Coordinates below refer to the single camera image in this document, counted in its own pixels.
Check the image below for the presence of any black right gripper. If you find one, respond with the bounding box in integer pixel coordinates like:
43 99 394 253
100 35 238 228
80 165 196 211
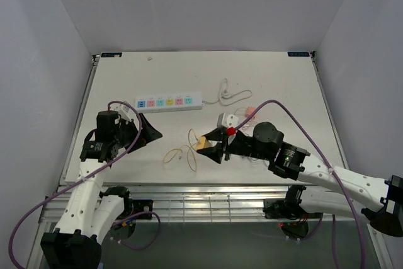
196 127 270 164

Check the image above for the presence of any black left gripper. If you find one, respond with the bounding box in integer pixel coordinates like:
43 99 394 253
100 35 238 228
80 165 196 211
113 113 162 154

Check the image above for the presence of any white colourful power strip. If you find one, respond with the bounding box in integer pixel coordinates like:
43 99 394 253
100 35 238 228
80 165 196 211
134 92 203 113

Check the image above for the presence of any yellow charger plug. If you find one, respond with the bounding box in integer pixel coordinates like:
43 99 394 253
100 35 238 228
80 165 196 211
196 136 212 151

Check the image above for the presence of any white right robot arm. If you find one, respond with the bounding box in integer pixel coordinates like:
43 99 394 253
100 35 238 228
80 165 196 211
196 122 402 238

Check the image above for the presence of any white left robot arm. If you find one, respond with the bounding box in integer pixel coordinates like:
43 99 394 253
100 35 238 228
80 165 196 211
40 110 162 268

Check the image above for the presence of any pink charger plug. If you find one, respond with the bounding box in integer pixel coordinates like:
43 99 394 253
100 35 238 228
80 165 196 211
245 106 255 120

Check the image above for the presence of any blue label left corner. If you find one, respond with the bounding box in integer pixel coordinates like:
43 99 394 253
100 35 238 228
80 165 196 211
101 52 122 58

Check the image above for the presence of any blue label corner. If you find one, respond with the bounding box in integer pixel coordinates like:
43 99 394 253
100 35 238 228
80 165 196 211
287 52 310 57
101 52 122 58

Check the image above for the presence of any blue label right corner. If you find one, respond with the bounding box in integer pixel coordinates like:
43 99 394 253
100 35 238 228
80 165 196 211
287 52 310 57

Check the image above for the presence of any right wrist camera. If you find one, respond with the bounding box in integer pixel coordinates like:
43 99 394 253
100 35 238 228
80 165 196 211
217 112 239 128

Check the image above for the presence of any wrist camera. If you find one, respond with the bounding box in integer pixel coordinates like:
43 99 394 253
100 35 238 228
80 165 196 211
108 101 132 124
217 112 239 128

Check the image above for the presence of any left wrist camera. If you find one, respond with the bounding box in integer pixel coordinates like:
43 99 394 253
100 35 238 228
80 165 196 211
108 101 132 124

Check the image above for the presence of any white power strip cord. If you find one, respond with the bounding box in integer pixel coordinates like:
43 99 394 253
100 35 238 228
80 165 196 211
201 77 253 106

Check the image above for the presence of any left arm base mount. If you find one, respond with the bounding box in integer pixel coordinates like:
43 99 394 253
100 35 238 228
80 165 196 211
99 186 154 219

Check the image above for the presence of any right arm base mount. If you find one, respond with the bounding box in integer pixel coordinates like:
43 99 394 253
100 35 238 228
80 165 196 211
263 185 322 220

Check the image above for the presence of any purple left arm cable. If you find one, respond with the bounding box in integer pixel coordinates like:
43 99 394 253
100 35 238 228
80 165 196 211
8 100 162 269

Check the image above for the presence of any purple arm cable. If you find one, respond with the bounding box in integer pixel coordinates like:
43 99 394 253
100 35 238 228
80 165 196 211
8 100 162 269
226 100 367 269

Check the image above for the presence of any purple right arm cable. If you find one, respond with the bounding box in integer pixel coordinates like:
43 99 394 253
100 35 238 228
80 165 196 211
226 100 367 269

